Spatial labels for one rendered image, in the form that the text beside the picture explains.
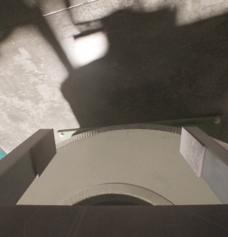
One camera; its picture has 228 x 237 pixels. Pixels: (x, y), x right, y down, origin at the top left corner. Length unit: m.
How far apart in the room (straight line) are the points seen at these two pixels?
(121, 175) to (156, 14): 0.64
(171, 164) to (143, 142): 0.14
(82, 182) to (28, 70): 0.66
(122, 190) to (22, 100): 0.84
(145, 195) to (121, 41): 0.62
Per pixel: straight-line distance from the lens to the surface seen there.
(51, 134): 0.16
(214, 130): 1.13
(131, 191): 0.59
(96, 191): 0.62
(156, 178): 0.61
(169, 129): 0.74
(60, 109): 1.09
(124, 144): 0.72
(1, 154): 1.83
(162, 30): 0.80
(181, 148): 0.17
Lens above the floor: 0.77
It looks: 49 degrees down
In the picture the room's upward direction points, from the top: 169 degrees counter-clockwise
